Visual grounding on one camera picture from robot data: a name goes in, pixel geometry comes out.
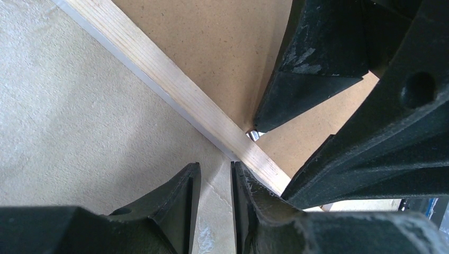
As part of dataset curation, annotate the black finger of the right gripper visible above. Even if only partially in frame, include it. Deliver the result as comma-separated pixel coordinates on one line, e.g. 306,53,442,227
282,1,448,208
254,1,421,133

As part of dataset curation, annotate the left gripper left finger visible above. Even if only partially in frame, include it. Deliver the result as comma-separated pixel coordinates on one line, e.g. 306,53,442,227
1,162,201,253

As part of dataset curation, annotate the white wooden picture frame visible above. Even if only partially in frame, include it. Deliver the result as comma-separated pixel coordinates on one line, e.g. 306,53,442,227
56,1,290,195

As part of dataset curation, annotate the brown backing board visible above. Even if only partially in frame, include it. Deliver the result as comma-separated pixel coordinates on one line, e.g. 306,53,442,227
115,0,378,177

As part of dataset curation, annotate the metal turn clip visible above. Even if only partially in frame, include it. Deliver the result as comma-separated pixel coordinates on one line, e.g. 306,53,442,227
246,130,265,142

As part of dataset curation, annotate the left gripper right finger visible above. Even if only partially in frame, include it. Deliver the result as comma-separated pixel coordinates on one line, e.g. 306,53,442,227
230,162,448,253

